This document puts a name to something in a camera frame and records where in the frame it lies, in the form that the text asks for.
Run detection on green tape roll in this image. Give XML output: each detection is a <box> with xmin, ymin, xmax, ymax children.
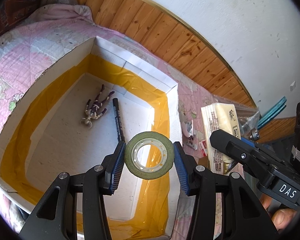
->
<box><xmin>125</xmin><ymin>131</ymin><xmax>174</xmax><ymax>180</ymax></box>

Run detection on white cardboard box yellow tape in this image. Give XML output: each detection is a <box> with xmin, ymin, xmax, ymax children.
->
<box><xmin>0</xmin><ymin>37</ymin><xmax>181</xmax><ymax>239</ymax></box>

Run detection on red white staples box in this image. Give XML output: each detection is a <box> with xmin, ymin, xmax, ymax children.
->
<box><xmin>198</xmin><ymin>140</ymin><xmax>207</xmax><ymax>157</ymax></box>

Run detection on person right hand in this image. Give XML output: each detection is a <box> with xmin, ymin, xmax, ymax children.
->
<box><xmin>260</xmin><ymin>194</ymin><xmax>297</xmax><ymax>231</ymax></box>

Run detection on glass tea bottle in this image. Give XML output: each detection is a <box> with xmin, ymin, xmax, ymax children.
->
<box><xmin>248</xmin><ymin>128</ymin><xmax>260</xmax><ymax>141</ymax></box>

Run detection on wooden headboard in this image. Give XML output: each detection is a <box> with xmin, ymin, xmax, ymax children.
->
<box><xmin>77</xmin><ymin>0</ymin><xmax>255</xmax><ymax>106</ymax></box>

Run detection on pink cartoon quilt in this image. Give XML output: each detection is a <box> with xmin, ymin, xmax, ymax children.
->
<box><xmin>0</xmin><ymin>4</ymin><xmax>215</xmax><ymax>233</ymax></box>

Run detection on bubble wrap sheet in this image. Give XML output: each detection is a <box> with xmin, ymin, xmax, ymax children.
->
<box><xmin>213</xmin><ymin>95</ymin><xmax>260</xmax><ymax>135</ymax></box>

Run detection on yellow tissue pack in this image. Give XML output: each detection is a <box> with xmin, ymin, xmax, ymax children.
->
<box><xmin>201</xmin><ymin>102</ymin><xmax>241</xmax><ymax>174</ymax></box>

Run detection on black marker pen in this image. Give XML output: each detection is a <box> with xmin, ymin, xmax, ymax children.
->
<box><xmin>113</xmin><ymin>98</ymin><xmax>125</xmax><ymax>142</ymax></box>

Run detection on teal blue sticks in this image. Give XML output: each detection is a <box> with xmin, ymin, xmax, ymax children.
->
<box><xmin>257</xmin><ymin>96</ymin><xmax>287</xmax><ymax>130</ymax></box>

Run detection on gold square tin box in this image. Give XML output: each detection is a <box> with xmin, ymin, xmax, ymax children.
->
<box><xmin>198</xmin><ymin>157</ymin><xmax>210</xmax><ymax>169</ymax></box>

